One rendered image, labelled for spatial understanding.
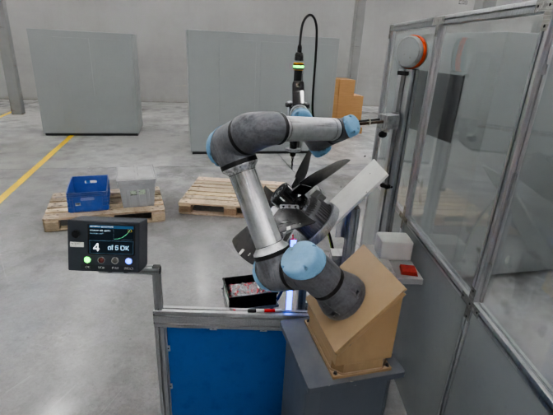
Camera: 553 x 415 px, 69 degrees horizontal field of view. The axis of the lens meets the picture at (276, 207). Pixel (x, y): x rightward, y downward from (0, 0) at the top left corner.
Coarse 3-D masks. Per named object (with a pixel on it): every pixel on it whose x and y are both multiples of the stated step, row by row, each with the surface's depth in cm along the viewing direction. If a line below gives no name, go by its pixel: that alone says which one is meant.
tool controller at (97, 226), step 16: (80, 224) 147; (96, 224) 147; (112, 224) 147; (128, 224) 147; (144, 224) 154; (80, 240) 148; (112, 240) 148; (128, 240) 148; (144, 240) 155; (80, 256) 148; (96, 256) 148; (112, 256) 149; (128, 256) 149; (144, 256) 156; (128, 272) 150
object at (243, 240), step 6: (246, 228) 201; (240, 234) 202; (246, 234) 199; (234, 240) 203; (240, 240) 199; (246, 240) 197; (252, 240) 195; (234, 246) 201; (240, 246) 198; (246, 246) 196; (252, 246) 194; (246, 252) 194; (252, 252) 193; (246, 258) 193; (252, 258) 191
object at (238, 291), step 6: (246, 282) 188; (228, 288) 183; (234, 288) 183; (240, 288) 182; (246, 288) 182; (252, 288) 183; (258, 288) 183; (234, 294) 179; (240, 294) 178; (246, 294) 178; (252, 294) 178
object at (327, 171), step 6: (336, 162) 174; (342, 162) 181; (324, 168) 174; (330, 168) 181; (336, 168) 185; (312, 174) 177; (318, 174) 182; (324, 174) 185; (330, 174) 188; (306, 180) 185; (312, 180) 188; (318, 180) 190; (312, 186) 193
